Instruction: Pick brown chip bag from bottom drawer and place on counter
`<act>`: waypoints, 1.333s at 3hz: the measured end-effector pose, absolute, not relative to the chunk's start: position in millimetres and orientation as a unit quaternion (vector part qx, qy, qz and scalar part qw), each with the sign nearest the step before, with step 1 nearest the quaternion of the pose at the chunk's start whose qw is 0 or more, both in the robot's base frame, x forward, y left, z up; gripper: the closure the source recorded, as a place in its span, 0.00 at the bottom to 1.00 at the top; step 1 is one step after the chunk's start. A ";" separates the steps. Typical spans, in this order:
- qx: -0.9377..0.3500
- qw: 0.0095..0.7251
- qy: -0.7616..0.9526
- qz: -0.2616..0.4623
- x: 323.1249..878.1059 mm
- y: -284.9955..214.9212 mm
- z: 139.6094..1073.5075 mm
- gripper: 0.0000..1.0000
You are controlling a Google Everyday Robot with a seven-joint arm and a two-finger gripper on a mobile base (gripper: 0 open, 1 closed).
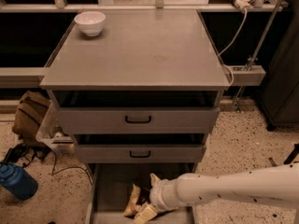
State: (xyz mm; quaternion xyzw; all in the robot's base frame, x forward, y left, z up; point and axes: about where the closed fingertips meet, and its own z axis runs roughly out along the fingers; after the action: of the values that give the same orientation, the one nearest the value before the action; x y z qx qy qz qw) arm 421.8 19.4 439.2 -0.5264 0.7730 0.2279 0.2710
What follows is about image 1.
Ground top grey drawer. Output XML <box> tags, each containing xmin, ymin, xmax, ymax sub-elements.
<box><xmin>49</xmin><ymin>91</ymin><xmax>220</xmax><ymax>134</ymax></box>

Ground middle grey drawer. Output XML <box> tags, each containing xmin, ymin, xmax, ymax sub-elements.
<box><xmin>73</xmin><ymin>133</ymin><xmax>207</xmax><ymax>163</ymax></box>

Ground blue water jug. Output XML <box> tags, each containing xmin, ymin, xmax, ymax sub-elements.
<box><xmin>0</xmin><ymin>163</ymin><xmax>38</xmax><ymax>201</ymax></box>

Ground white ceramic bowl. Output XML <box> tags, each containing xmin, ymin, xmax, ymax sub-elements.
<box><xmin>74</xmin><ymin>11</ymin><xmax>106</xmax><ymax>36</ymax></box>

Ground brown chip bag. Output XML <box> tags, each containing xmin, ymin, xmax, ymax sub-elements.
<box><xmin>122</xmin><ymin>173</ymin><xmax>179</xmax><ymax>218</ymax></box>

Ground black floor cables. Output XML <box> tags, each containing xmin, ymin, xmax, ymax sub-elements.
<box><xmin>1</xmin><ymin>143</ymin><xmax>93</xmax><ymax>186</ymax></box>

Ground bottom grey open drawer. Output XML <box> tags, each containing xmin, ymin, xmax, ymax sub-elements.
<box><xmin>85</xmin><ymin>163</ymin><xmax>192</xmax><ymax>224</ymax></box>

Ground black wheeled stand base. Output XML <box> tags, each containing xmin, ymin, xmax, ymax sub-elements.
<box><xmin>268</xmin><ymin>143</ymin><xmax>299</xmax><ymax>168</ymax></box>

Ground brown backpack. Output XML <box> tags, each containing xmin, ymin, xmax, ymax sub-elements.
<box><xmin>12</xmin><ymin>91</ymin><xmax>50</xmax><ymax>148</ymax></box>

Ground grey drawer cabinet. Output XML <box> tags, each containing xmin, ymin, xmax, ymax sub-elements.
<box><xmin>39</xmin><ymin>8</ymin><xmax>232</xmax><ymax>224</ymax></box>

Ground metal tripod pole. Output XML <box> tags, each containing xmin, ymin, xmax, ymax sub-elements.
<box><xmin>233</xmin><ymin>0</ymin><xmax>283</xmax><ymax>112</ymax></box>

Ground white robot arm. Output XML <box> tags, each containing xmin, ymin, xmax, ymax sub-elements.
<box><xmin>134</xmin><ymin>163</ymin><xmax>299</xmax><ymax>224</ymax></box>

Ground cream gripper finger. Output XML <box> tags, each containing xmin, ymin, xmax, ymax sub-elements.
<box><xmin>134</xmin><ymin>203</ymin><xmax>158</xmax><ymax>224</ymax></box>
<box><xmin>149</xmin><ymin>173</ymin><xmax>161</xmax><ymax>188</ymax></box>

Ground clear plastic bin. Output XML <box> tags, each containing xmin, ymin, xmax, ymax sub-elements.
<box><xmin>36</xmin><ymin>105</ymin><xmax>74</xmax><ymax>155</ymax></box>

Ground white power cable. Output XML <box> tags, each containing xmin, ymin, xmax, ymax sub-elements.
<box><xmin>216</xmin><ymin>7</ymin><xmax>249</xmax><ymax>88</ymax></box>

